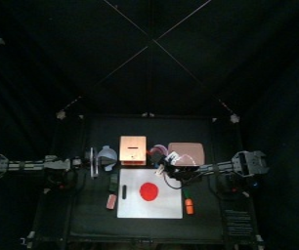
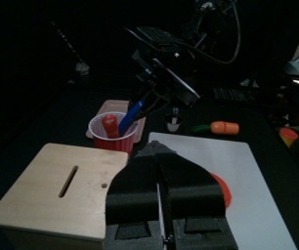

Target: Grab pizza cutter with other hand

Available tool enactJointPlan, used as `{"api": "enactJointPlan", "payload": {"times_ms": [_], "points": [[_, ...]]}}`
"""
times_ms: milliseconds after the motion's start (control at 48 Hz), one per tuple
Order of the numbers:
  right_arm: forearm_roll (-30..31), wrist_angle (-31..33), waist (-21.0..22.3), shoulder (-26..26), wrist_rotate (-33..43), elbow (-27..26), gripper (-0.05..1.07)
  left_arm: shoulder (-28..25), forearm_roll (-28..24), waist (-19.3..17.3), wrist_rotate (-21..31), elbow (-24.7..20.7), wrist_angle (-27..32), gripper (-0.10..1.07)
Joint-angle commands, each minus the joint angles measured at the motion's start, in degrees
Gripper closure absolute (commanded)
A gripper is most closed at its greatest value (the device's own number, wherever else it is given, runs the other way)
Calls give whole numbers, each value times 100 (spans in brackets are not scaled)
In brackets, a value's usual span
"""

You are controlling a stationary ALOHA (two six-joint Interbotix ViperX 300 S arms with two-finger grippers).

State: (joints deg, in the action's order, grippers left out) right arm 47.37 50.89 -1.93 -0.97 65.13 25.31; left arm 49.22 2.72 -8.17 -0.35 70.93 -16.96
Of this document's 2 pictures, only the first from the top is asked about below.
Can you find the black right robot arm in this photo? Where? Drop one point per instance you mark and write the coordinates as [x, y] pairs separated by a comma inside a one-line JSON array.
[[225, 166]]

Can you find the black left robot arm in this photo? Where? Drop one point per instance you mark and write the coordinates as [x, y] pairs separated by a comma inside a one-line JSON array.
[[29, 165]]

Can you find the pink plastic tray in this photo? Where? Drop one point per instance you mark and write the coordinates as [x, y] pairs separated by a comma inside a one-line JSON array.
[[188, 149]]

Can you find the dark green toy piece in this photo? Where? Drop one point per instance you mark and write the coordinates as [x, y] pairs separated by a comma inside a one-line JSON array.
[[113, 183]]

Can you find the wooden toy box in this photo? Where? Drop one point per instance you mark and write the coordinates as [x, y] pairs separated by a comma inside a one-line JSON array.
[[132, 148]]

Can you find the flat red disc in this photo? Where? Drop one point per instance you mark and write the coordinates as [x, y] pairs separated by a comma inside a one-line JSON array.
[[149, 192]]

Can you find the pink toy block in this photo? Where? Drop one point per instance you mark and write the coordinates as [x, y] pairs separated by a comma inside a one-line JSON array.
[[110, 201]]

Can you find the orange toy carrot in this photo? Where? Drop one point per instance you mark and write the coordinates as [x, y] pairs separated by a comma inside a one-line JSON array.
[[189, 206]]

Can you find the white cutting board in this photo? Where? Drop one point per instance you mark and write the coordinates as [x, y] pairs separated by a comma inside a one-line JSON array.
[[164, 208]]

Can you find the white text label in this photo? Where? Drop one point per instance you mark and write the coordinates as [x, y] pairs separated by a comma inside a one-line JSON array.
[[238, 226]]

